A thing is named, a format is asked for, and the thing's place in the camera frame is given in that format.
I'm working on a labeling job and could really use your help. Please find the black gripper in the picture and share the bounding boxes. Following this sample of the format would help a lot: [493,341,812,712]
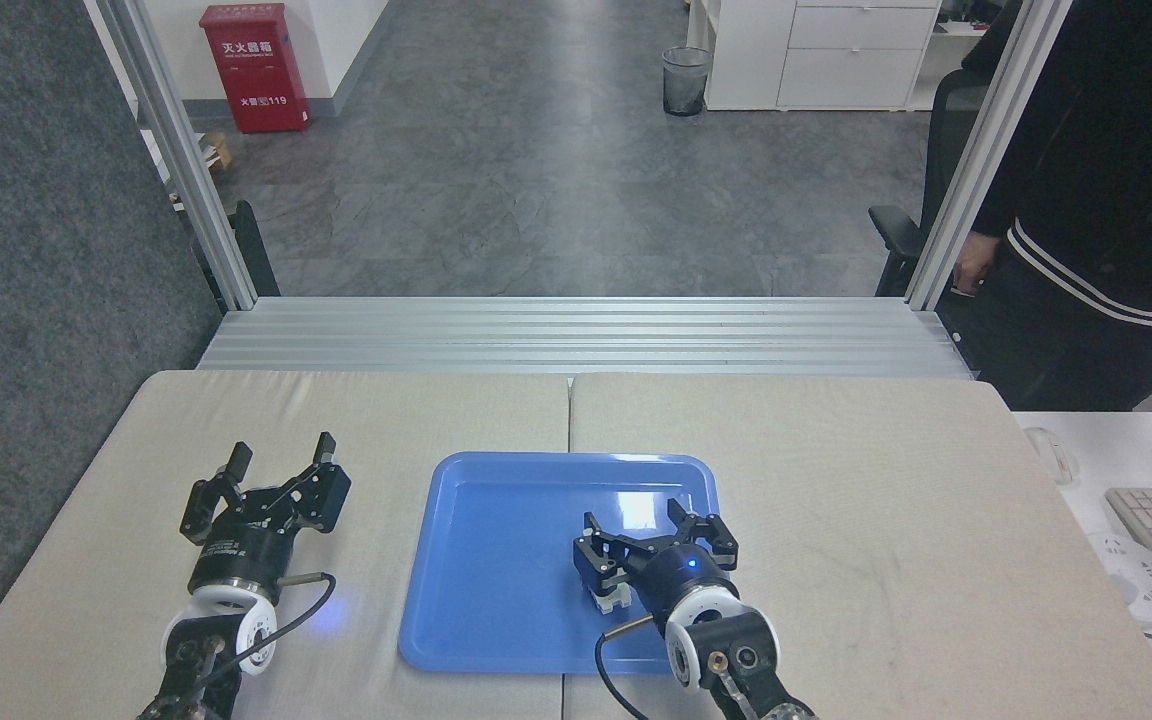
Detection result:
[181,431,353,604]
[572,497,741,617]

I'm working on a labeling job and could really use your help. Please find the blue plastic tray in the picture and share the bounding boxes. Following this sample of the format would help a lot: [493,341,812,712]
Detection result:
[398,452,741,676]

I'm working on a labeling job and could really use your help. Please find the person's hand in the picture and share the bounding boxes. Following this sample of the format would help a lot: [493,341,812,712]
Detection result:
[952,231,1004,298]

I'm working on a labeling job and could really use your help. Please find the beige table mat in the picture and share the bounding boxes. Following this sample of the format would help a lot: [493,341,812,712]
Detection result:
[563,373,1152,720]
[0,370,572,720]

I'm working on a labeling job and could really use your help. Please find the grey felt partition panel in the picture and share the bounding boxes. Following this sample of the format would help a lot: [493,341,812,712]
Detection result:
[0,0,228,693]

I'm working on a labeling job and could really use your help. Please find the white computer mouse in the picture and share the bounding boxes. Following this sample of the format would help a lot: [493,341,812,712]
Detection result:
[1023,427,1080,487]

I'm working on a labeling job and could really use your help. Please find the red fire extinguisher box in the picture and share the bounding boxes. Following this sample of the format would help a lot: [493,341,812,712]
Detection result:
[199,3,312,135]

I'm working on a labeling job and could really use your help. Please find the mesh waste bin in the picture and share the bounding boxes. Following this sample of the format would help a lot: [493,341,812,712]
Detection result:
[662,46,713,117]

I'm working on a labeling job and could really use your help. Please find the white side desk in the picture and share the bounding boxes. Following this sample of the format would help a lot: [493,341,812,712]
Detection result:
[1011,410,1152,720]

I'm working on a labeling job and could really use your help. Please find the white power strip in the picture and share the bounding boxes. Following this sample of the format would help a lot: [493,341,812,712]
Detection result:
[1086,532,1152,629]

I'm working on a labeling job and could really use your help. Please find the black office chair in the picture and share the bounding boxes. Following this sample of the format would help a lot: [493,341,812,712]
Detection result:
[869,68,999,299]

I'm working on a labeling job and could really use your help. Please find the white drawer cabinet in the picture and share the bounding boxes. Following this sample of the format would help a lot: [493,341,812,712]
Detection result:
[686,0,942,112]

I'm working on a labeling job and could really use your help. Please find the person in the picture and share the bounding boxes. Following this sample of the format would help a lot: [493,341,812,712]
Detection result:
[936,0,1152,413]

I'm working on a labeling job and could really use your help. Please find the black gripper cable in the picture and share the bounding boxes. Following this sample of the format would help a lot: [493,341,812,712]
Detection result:
[593,615,659,720]
[196,571,339,693]

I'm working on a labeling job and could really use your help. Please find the silver aluminium rail bed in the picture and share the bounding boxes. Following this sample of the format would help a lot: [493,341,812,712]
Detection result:
[196,296,974,379]

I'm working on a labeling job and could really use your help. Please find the silver aluminium post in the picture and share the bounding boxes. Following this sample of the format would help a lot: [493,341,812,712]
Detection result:
[86,0,259,312]
[904,0,1073,312]

